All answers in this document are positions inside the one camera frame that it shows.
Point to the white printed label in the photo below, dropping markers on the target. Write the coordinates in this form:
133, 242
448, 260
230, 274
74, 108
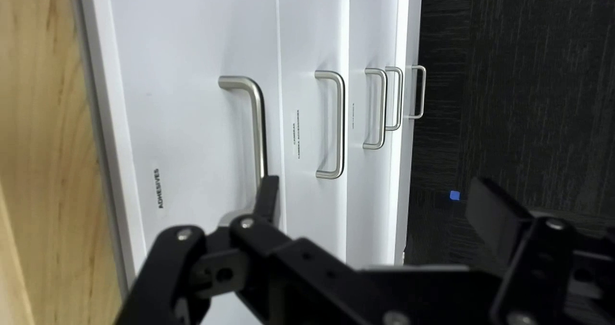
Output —
159, 188
296, 133

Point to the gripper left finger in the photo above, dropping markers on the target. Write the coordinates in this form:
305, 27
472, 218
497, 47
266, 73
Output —
173, 272

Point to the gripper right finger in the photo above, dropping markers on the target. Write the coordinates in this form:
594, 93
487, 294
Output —
538, 267

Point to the white drawer cabinet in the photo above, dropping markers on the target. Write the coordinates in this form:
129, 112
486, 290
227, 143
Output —
202, 27

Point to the white drawer with adhesives label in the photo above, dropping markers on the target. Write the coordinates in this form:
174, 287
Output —
192, 36

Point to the small blue tape piece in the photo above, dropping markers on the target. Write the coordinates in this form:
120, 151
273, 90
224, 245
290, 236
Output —
455, 196

